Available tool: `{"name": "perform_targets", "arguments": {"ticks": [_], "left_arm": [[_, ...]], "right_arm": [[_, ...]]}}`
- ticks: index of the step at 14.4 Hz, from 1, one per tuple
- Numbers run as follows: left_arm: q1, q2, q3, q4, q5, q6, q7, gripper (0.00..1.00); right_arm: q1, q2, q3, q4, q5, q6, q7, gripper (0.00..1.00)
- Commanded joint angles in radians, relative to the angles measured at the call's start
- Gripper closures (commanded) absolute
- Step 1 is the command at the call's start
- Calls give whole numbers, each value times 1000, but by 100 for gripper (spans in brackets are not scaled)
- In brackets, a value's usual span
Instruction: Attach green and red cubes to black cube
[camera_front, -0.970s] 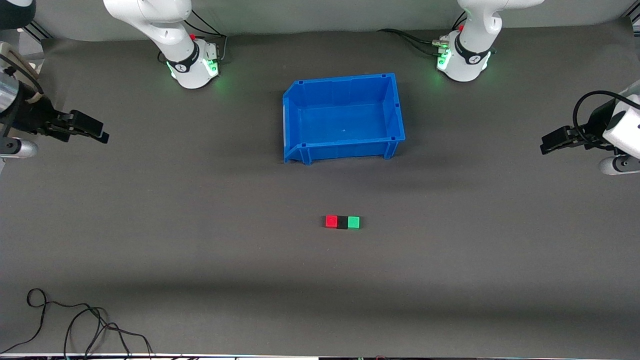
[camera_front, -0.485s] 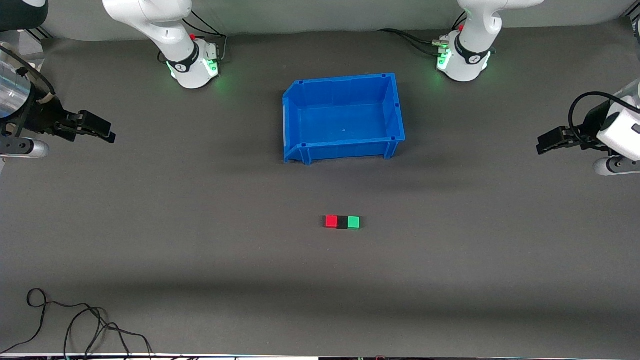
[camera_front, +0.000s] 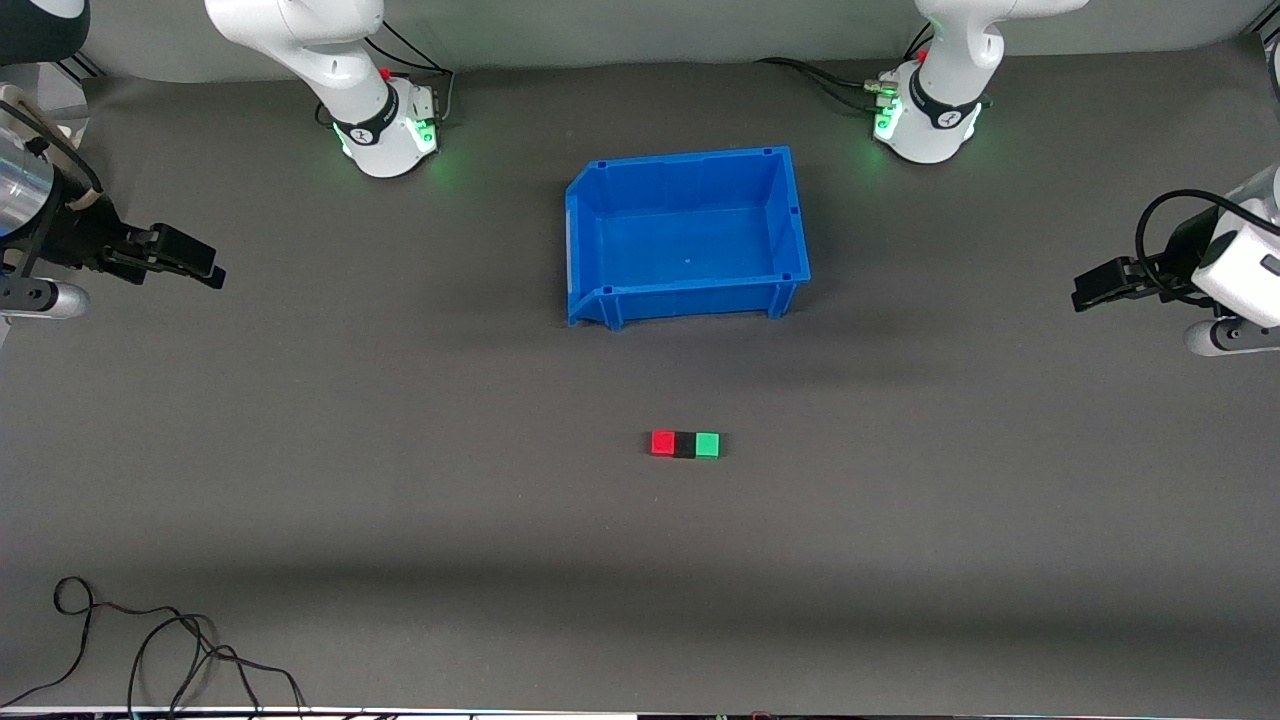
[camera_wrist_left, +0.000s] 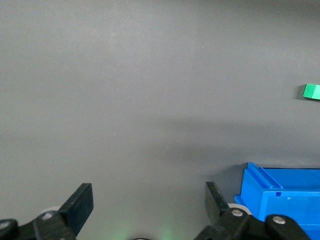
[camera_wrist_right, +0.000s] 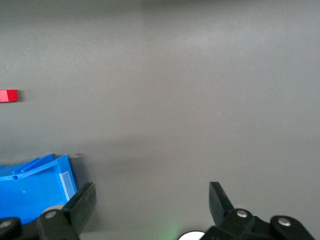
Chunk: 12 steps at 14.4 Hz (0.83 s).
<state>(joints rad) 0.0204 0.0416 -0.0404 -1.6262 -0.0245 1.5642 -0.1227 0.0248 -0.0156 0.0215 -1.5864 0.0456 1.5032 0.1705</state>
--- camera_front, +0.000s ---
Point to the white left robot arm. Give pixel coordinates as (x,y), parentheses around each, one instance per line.
(950,90)

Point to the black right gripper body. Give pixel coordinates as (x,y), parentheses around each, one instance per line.
(72,236)

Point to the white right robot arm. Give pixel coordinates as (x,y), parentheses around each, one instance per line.
(330,60)

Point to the small red cube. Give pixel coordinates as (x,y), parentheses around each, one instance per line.
(663,443)

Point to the blue plastic storage bin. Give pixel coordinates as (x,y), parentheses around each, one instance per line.
(690,240)

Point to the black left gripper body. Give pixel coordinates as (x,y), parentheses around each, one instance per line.
(1178,248)

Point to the small green cube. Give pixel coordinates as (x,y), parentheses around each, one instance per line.
(708,445)

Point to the aluminium frame profile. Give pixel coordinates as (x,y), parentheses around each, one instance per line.
(80,66)

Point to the small black cube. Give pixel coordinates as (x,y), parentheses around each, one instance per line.
(685,446)

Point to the grey plastic crate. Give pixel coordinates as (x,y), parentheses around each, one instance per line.
(65,110)

